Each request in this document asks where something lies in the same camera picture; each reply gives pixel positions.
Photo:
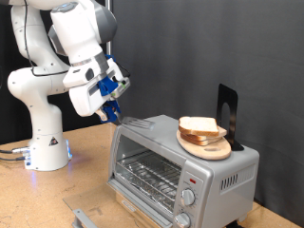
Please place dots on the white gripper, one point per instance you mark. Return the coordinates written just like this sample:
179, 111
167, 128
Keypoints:
85, 101

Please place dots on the metal spatula with blue block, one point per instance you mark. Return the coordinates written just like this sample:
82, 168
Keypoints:
139, 122

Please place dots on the white bread slice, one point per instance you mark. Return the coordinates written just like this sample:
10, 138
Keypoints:
199, 124

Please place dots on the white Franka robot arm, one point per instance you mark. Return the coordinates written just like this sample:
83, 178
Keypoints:
41, 126

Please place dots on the red oven indicator light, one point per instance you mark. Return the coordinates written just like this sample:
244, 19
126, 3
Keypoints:
192, 181

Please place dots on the silver toaster oven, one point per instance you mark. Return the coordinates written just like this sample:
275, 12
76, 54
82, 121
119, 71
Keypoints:
202, 177

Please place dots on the silver knob at oven bottom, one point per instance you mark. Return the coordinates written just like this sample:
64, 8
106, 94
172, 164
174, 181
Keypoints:
182, 220

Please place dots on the vertical metal pole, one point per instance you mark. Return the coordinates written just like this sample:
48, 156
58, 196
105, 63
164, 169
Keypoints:
109, 47

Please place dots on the black fabric backdrop curtain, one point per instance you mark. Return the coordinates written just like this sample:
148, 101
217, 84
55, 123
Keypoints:
9, 117

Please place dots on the oval wooden cutting board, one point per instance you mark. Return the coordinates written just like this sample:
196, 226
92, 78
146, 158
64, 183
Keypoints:
205, 152

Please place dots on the silver knob below red light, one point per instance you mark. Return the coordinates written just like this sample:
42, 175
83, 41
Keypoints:
187, 197

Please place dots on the black metal bookend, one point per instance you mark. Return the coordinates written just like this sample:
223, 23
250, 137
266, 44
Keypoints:
233, 104

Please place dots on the grey fabric backdrop curtain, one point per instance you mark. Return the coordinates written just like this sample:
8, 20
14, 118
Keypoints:
221, 47

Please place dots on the silver wrist camera blue mount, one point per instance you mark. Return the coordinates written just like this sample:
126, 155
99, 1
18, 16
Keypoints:
107, 86

